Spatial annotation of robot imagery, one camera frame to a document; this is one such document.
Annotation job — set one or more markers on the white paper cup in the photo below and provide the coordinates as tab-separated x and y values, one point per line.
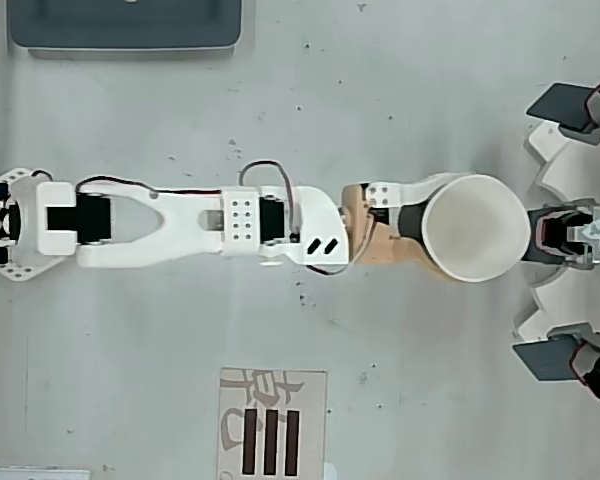
475	225

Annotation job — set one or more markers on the grey paddle valve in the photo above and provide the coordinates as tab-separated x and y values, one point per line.
560	107
545	360

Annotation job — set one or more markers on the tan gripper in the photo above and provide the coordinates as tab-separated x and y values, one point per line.
371	241

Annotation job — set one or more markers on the trigram print card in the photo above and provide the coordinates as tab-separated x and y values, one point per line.
272	400

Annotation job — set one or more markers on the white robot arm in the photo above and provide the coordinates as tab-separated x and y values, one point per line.
180	225

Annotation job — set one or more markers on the white paper sheet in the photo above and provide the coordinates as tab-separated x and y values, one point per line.
30	474

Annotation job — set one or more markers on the dark grey tray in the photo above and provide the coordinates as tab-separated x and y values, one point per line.
125	22

